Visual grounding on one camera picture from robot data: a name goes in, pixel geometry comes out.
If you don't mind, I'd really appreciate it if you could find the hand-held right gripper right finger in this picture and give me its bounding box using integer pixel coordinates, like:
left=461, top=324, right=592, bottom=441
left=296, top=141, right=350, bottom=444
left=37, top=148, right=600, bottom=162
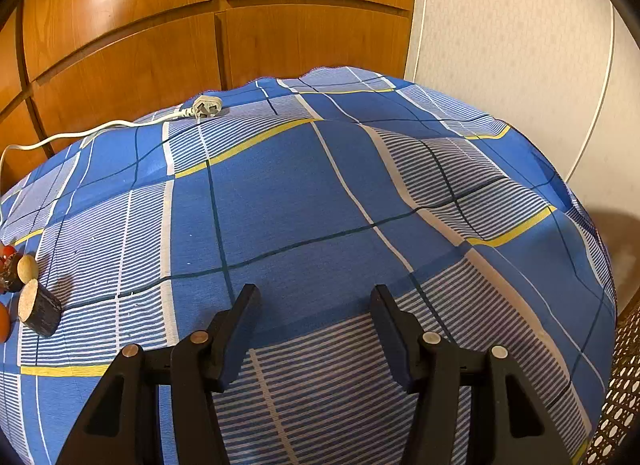
left=370, top=284, right=573, bottom=465

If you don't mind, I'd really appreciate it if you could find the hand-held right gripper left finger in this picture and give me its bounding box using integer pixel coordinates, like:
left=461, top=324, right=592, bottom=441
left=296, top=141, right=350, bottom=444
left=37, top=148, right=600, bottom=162
left=55, top=284, right=262, bottom=465

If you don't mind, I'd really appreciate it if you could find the blue plaid bedsheet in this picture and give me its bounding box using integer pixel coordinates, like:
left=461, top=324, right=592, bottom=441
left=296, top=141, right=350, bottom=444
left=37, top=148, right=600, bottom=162
left=0, top=65, right=618, bottom=465

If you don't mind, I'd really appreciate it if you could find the large dark-bark log piece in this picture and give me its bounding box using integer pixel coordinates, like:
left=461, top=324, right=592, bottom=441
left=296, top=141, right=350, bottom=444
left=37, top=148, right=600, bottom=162
left=16, top=279, right=63, bottom=338

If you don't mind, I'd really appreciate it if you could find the small dark-bark log piece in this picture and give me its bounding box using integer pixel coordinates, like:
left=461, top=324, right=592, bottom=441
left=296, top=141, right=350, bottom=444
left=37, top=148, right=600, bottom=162
left=0, top=254, right=41, bottom=293

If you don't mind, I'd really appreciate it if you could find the wooden wardrobe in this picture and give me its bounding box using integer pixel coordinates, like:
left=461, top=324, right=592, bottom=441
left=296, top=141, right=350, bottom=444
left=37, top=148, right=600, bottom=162
left=0, top=0, right=421, bottom=191

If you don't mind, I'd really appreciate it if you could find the white power cable with plug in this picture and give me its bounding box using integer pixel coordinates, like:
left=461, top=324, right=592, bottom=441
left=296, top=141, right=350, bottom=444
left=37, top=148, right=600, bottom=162
left=0, top=95, right=223, bottom=226

